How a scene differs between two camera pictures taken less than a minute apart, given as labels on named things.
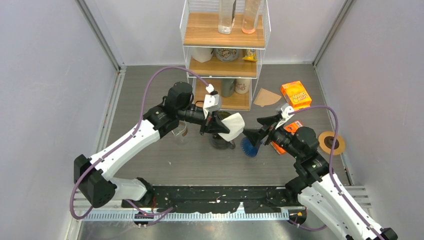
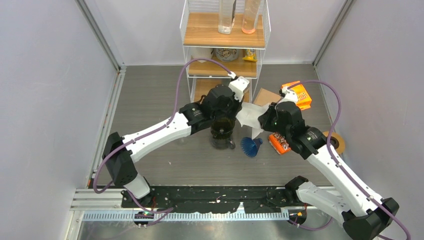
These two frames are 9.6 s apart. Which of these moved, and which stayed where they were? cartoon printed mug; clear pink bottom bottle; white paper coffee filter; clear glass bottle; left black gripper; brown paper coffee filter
Moved: left black gripper; white paper coffee filter
Stayed: cartoon printed mug; clear pink bottom bottle; brown paper coffee filter; clear glass bottle
